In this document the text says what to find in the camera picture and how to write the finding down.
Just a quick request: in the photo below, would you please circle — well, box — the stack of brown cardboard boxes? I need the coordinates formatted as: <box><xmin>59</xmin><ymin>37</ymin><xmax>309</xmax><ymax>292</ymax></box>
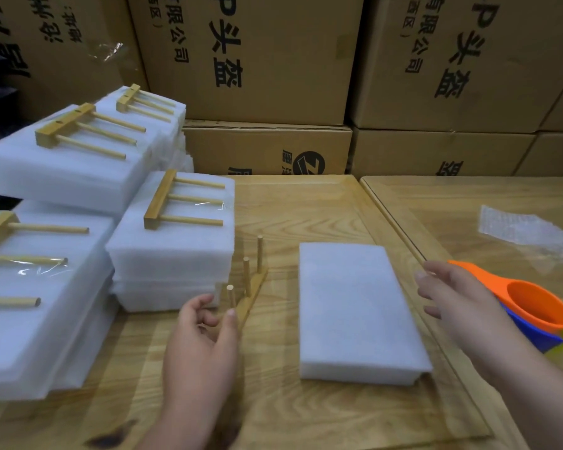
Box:
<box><xmin>0</xmin><ymin>0</ymin><xmax>563</xmax><ymax>179</ymax></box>

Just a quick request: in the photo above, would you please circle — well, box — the person's right hand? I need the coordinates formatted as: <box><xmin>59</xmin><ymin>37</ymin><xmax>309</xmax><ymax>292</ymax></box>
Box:
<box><xmin>415</xmin><ymin>259</ymin><xmax>529</xmax><ymax>376</ymax></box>

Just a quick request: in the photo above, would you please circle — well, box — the person's left hand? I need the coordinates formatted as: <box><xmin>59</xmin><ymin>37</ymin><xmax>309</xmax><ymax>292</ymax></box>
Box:
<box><xmin>161</xmin><ymin>293</ymin><xmax>241</xmax><ymax>437</ymax></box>

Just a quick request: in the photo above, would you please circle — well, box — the clear plastic wrap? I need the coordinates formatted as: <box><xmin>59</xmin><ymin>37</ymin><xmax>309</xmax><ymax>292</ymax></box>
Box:
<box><xmin>477</xmin><ymin>204</ymin><xmax>563</xmax><ymax>264</ymax></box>

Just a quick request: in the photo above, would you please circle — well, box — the orange and blue tape dispenser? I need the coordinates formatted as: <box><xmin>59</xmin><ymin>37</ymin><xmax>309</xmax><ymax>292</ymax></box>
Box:
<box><xmin>449</xmin><ymin>259</ymin><xmax>563</xmax><ymax>354</ymax></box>

